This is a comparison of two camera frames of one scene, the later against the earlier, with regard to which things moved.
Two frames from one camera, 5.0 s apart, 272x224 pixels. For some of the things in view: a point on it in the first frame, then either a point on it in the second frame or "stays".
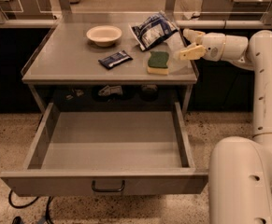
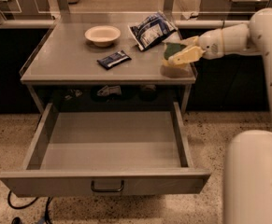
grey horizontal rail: [181, 23] stays
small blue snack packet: [115, 60] stays
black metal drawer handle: [93, 188] stays
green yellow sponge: [157, 63] → [170, 48]
